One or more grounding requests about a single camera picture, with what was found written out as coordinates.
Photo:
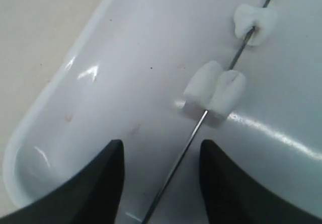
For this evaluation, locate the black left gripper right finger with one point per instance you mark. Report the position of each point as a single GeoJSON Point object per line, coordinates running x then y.
{"type": "Point", "coordinates": [231, 195]}

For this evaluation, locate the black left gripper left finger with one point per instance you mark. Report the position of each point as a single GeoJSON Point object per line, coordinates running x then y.
{"type": "Point", "coordinates": [91, 196]}

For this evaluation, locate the thin metal skewer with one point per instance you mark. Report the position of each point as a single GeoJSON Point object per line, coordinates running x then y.
{"type": "Point", "coordinates": [192, 135]}

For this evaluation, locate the white marshmallow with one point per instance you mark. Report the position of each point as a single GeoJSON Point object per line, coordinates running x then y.
{"type": "Point", "coordinates": [214, 90]}
{"type": "Point", "coordinates": [247, 17]}

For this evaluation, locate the white plastic tray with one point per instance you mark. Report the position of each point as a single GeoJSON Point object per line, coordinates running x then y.
{"type": "Point", "coordinates": [124, 79]}

